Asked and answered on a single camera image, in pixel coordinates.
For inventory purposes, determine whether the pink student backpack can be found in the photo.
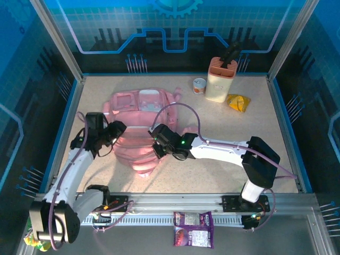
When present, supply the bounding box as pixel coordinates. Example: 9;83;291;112
103;87;200;179

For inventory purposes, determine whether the green yellow snack bag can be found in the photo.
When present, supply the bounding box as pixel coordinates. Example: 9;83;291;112
23;225;53;252

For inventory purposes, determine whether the small white orange can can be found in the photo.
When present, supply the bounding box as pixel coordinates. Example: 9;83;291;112
192;78;207;95

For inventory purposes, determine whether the cream knife block pink top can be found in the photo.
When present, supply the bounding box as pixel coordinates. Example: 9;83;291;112
204;56;238;103

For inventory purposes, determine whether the purple snack packet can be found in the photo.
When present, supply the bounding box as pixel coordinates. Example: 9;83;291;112
173;211;215;249

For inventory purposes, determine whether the aluminium table side rail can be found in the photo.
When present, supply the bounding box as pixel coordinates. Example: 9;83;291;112
266;75;315;194
44;75;86;194

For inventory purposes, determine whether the aluminium mounting rail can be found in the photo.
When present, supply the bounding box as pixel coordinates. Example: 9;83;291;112
34;192;318;227

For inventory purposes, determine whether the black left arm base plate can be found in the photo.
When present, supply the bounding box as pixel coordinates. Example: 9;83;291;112
103;195;130;213

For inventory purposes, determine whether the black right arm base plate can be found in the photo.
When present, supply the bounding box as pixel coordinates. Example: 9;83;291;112
222;195;270;213

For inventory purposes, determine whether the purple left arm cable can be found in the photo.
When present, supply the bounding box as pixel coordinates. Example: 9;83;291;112
47;110;135;252

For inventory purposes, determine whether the black knife handle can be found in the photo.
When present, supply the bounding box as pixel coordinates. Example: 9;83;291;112
219;41;242;69

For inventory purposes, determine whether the aluminium frame post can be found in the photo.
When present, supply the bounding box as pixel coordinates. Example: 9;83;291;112
28;0;85;82
267;0;321;81

